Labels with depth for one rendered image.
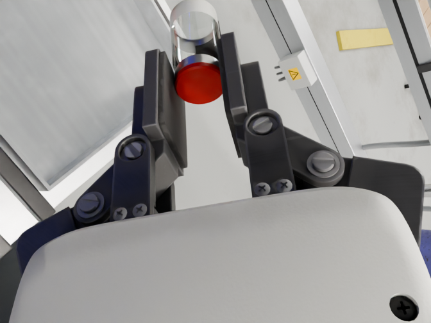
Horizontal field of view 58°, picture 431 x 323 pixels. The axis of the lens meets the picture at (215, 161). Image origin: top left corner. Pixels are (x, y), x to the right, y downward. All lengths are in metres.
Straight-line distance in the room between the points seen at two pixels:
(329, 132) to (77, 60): 1.21
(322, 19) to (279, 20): 1.22
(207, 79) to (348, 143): 1.44
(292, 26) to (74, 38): 1.00
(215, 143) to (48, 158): 1.35
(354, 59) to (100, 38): 2.45
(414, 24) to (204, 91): 1.12
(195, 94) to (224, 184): 1.65
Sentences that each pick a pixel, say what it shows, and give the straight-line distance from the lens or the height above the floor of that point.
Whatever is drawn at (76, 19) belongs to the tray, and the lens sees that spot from 0.54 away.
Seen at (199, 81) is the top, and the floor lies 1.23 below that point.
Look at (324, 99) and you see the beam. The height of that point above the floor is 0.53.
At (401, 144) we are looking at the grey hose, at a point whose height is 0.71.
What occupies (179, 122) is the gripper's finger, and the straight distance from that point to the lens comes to 0.15.
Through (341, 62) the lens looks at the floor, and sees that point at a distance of 2.73.
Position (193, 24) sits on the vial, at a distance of 0.17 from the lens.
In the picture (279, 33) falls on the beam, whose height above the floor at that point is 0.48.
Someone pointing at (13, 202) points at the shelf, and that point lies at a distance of 0.48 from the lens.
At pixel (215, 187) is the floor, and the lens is 1.77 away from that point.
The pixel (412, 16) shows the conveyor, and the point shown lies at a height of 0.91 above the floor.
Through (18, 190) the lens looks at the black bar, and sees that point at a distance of 0.46.
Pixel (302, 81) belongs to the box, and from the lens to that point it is 1.44.
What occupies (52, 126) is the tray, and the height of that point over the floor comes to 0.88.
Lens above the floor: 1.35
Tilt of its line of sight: 49 degrees down
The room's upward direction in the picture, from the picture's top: 85 degrees clockwise
